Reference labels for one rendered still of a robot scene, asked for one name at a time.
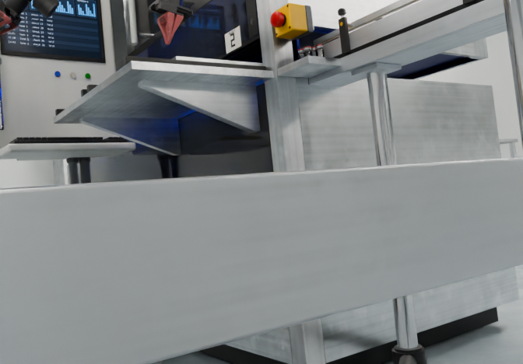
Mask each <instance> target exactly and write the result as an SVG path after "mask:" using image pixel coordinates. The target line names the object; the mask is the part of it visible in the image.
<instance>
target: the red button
mask: <svg viewBox="0 0 523 364"><path fill-rule="evenodd" d="M270 23H271V25H272V26H273V27H277V28H280V27H281V26H282V25H283V23H284V15H283V13H282V12H274V13H273V14H272V15H271V18H270Z"/></svg>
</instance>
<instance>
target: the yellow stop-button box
mask: <svg viewBox="0 0 523 364"><path fill-rule="evenodd" d="M275 12H282V13H283V15H284V23H283V25H282V26H281V27H280V28H277V27H276V37H278V38H285V39H292V40H298V39H300V38H301V37H304V36H306V35H308V34H310V33H313V24H312V17H311V7H310V6H309V5H300V4H295V3H288V4H286V5H284V6H283V7H281V8H280V9H277V10H276V11H275Z"/></svg>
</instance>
